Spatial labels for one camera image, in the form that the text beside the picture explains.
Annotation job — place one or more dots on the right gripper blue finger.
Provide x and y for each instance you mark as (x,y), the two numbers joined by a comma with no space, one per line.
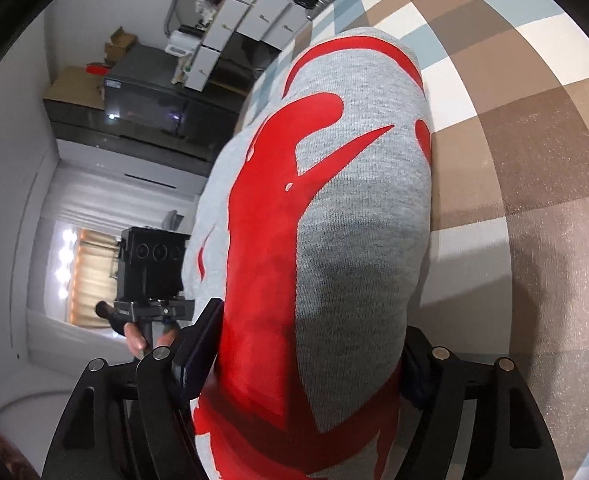
(195,350)

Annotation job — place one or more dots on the grey hoodie with red print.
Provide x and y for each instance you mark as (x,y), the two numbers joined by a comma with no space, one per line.
(312,229)

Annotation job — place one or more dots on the person's left hand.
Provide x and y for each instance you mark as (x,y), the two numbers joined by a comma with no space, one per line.
(138,344)

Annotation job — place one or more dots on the beige window curtain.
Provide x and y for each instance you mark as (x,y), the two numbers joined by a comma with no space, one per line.
(93,278)

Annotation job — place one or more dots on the dark tall cabinet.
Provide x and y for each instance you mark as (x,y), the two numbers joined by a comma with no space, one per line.
(135,110)

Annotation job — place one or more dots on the white drawer desk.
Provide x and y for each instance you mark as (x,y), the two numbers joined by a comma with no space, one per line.
(274,22)

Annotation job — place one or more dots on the checkered brown blue bedspread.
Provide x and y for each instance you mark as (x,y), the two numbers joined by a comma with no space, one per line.
(508,89)

